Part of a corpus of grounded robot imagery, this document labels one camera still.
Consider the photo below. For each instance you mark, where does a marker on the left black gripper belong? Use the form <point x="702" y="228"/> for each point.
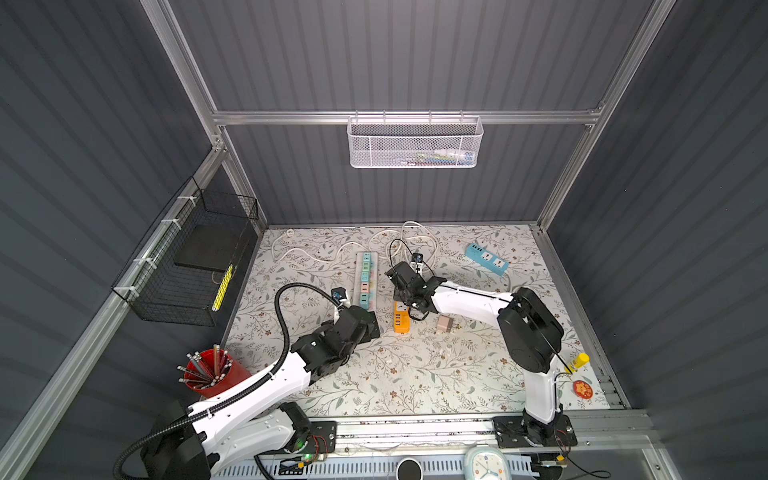
<point x="363" y="321"/>

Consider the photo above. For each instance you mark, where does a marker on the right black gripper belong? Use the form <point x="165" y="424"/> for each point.
<point x="402" y="282"/>

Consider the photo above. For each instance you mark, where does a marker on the orange power strip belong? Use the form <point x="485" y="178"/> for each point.
<point x="401" y="318"/>

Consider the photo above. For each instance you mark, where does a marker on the white multicolour power strip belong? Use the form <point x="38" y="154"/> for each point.
<point x="370" y="277"/>

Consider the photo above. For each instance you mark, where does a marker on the pink plug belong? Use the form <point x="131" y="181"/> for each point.
<point x="444" y="324"/>

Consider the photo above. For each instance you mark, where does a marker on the blue power strip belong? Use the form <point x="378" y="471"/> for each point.
<point x="486" y="259"/>

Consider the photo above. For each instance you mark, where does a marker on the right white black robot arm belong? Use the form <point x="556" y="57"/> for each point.
<point x="532" y="335"/>

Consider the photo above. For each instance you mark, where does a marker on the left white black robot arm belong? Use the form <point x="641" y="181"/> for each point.
<point x="256" y="415"/>

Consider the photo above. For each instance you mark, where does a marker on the floral table mat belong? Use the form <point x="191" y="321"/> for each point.
<point x="423" y="372"/>

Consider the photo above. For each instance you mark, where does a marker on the red pencil cup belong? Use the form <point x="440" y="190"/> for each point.
<point x="211" y="372"/>

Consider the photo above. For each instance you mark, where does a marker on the yellow marker in basket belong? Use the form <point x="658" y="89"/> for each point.
<point x="223" y="287"/>

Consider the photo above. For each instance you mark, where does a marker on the markers in white basket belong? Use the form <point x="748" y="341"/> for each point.
<point x="448" y="158"/>

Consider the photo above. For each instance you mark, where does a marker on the black round knob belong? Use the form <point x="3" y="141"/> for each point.
<point x="409" y="469"/>

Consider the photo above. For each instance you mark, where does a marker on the black pad in basket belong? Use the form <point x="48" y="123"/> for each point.
<point x="211" y="248"/>

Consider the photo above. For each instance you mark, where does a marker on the yellow small toy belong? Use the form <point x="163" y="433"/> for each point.
<point x="578" y="362"/>

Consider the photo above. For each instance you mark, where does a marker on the white analog clock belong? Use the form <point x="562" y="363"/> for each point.
<point x="485" y="463"/>

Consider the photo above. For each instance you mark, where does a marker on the red round badge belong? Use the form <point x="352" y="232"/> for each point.
<point x="582" y="389"/>

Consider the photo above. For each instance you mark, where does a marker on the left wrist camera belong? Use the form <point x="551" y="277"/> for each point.
<point x="340" y="295"/>

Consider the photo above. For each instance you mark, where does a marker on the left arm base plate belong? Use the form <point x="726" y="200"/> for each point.
<point x="310" y="438"/>

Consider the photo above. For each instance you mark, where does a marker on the white wire wall basket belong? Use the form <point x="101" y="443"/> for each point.
<point x="376" y="141"/>

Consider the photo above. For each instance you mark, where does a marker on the black wire wall basket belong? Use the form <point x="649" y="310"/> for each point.
<point x="185" y="276"/>

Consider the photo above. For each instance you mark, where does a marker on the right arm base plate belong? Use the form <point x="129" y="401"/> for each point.
<point x="517" y="431"/>

